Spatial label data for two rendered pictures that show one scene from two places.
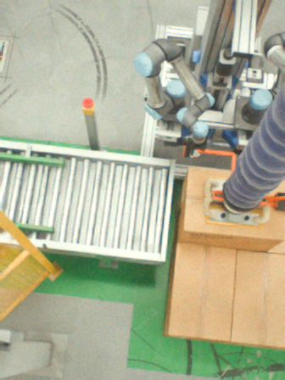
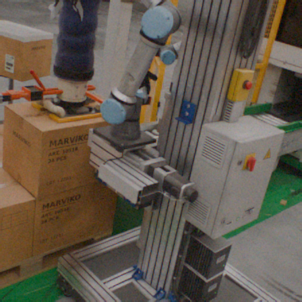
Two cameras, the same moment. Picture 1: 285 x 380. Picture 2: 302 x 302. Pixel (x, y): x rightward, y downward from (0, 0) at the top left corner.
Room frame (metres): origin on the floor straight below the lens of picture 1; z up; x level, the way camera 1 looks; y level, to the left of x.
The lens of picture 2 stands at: (2.81, -2.01, 1.84)
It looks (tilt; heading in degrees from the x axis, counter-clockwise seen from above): 24 degrees down; 131
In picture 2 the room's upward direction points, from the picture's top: 11 degrees clockwise
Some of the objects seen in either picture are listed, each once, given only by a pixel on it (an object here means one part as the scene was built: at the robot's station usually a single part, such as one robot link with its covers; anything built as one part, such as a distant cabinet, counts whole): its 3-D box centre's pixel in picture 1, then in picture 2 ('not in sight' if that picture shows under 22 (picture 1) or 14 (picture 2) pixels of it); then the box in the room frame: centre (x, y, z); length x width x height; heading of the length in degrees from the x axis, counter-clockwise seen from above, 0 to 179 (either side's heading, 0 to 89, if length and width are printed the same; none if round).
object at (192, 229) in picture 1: (229, 210); (65, 141); (0.88, -0.56, 0.74); 0.60 x 0.40 x 0.40; 90
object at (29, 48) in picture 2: not in sight; (12, 49); (-0.91, 0.06, 0.82); 0.60 x 0.40 x 0.40; 19
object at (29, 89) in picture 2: (282, 202); (32, 93); (0.87, -0.81, 1.07); 0.10 x 0.08 x 0.06; 179
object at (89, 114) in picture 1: (92, 134); not in sight; (1.40, 0.38, 0.50); 0.07 x 0.07 x 1.00; 88
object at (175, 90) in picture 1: (174, 92); not in sight; (1.44, -0.13, 1.20); 0.13 x 0.12 x 0.14; 139
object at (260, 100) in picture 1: (260, 101); (129, 101); (1.43, -0.64, 1.20); 0.13 x 0.12 x 0.14; 114
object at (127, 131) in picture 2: (254, 109); (126, 124); (1.43, -0.63, 1.09); 0.15 x 0.15 x 0.10
